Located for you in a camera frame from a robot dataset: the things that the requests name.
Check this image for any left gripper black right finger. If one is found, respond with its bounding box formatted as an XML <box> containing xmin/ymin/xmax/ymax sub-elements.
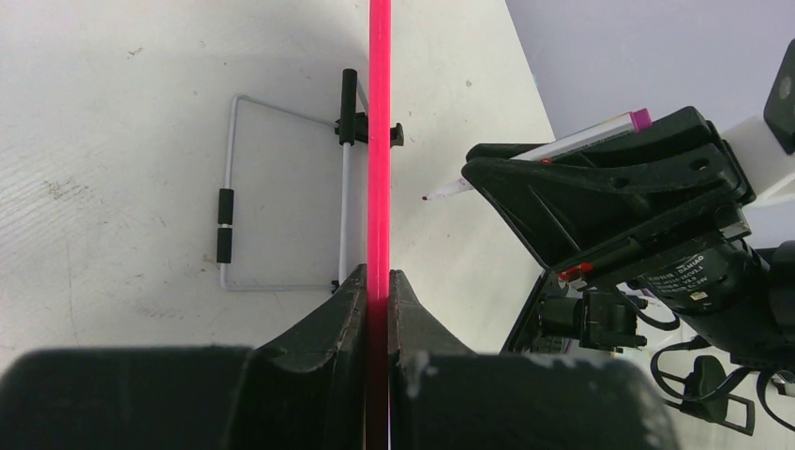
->
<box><xmin>388</xmin><ymin>270</ymin><xmax>680</xmax><ymax>449</ymax></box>

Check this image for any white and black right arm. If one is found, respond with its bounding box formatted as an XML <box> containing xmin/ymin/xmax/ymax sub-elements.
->
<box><xmin>462</xmin><ymin>97</ymin><xmax>794</xmax><ymax>425</ymax></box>

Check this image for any white wire whiteboard stand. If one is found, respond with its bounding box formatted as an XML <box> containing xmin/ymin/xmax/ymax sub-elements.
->
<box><xmin>216</xmin><ymin>68</ymin><xmax>368</xmax><ymax>293</ymax></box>

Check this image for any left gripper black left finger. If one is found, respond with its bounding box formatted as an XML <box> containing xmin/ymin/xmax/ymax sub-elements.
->
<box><xmin>1</xmin><ymin>266</ymin><xmax>367</xmax><ymax>449</ymax></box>

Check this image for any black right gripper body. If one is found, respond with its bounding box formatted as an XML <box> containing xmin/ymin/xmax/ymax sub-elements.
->
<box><xmin>559</xmin><ymin>144</ymin><xmax>754</xmax><ymax>311</ymax></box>

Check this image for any pink marker pen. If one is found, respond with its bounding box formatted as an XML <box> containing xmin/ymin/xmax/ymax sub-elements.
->
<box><xmin>421</xmin><ymin>108</ymin><xmax>653</xmax><ymax>203</ymax></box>

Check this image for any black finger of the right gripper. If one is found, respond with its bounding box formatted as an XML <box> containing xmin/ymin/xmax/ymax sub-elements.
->
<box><xmin>462</xmin><ymin>145</ymin><xmax>740</xmax><ymax>271</ymax></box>
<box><xmin>465</xmin><ymin>106</ymin><xmax>728</xmax><ymax>162</ymax></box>

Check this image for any black whiteboard clip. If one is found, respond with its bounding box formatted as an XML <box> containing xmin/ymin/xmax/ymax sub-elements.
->
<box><xmin>334</xmin><ymin>112</ymin><xmax>405</xmax><ymax>147</ymax></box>

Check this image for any pink-framed whiteboard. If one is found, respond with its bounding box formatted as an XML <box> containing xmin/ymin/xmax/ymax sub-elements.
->
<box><xmin>365</xmin><ymin>0</ymin><xmax>392</xmax><ymax>449</ymax></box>

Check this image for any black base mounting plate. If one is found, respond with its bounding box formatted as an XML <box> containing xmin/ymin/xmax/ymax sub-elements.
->
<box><xmin>500</xmin><ymin>272</ymin><xmax>565</xmax><ymax>354</ymax></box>

